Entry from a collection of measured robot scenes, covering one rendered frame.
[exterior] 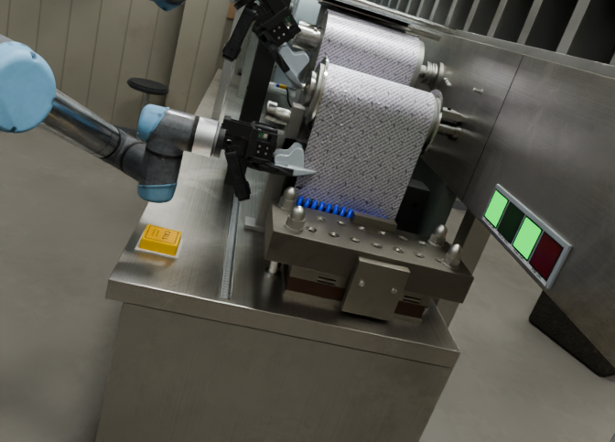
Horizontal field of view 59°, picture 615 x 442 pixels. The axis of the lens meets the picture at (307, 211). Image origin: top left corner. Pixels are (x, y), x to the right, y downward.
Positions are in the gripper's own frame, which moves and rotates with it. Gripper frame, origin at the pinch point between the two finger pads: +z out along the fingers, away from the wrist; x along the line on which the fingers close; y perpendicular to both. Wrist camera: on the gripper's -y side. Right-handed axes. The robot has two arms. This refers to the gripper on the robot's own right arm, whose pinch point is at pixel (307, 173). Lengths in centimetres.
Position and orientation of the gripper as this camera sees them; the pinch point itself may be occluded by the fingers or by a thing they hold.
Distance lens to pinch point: 115.5
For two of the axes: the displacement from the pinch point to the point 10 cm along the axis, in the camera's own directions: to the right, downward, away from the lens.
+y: 2.8, -8.9, -3.5
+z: 9.6, 2.3, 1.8
